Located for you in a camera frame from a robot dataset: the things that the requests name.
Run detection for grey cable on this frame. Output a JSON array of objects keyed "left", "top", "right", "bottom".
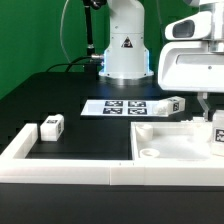
[{"left": 59, "top": 0, "right": 72, "bottom": 64}]

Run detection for black cables on table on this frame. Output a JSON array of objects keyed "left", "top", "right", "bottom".
[{"left": 45, "top": 54, "right": 105, "bottom": 73}]

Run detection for white square table top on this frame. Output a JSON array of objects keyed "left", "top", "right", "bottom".
[{"left": 130, "top": 122, "right": 212, "bottom": 160}]

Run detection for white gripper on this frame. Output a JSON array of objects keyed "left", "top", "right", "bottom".
[{"left": 158, "top": 10, "right": 224, "bottom": 121}]

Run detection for white sheet with tags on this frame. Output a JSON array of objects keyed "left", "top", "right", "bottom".
[{"left": 81, "top": 100, "right": 168, "bottom": 117}]

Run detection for white U-shaped obstacle fence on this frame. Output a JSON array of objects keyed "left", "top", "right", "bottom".
[{"left": 0, "top": 124, "right": 224, "bottom": 186}]

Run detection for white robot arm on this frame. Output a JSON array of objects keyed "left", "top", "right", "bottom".
[{"left": 99, "top": 0, "right": 224, "bottom": 115}]

